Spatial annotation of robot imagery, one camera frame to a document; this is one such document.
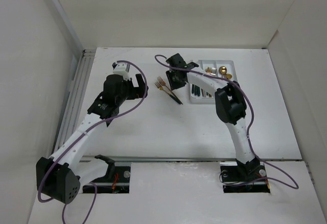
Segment silver fork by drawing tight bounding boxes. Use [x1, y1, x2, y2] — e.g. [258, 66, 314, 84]
[211, 67, 217, 76]

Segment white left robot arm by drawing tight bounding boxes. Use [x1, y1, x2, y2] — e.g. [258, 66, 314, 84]
[36, 72, 148, 204]

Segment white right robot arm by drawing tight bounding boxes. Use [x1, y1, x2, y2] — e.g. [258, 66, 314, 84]
[166, 54, 260, 180]

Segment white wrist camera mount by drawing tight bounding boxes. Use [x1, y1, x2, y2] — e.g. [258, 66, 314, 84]
[112, 62, 130, 80]

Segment aluminium rail frame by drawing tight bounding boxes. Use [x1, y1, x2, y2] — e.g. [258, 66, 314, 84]
[56, 48, 302, 161]

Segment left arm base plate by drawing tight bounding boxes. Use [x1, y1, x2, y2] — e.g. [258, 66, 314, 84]
[92, 162, 131, 194]

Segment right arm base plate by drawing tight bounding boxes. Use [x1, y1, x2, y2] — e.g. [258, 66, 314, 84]
[219, 164, 270, 193]

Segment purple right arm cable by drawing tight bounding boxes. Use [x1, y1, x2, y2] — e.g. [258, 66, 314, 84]
[154, 54, 299, 189]

